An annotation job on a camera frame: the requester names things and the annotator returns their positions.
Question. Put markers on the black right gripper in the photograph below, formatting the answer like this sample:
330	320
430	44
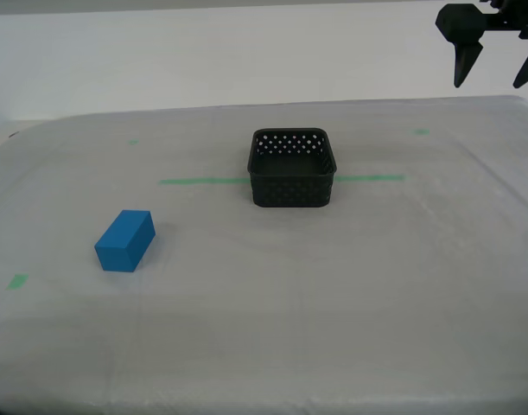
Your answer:
460	23

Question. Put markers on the white woven table cover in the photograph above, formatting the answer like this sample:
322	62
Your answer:
263	324

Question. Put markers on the black perforated plastic basket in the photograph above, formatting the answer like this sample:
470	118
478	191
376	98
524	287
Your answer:
289	194

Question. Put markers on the blue rectangular block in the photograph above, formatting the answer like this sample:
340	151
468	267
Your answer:
125	242

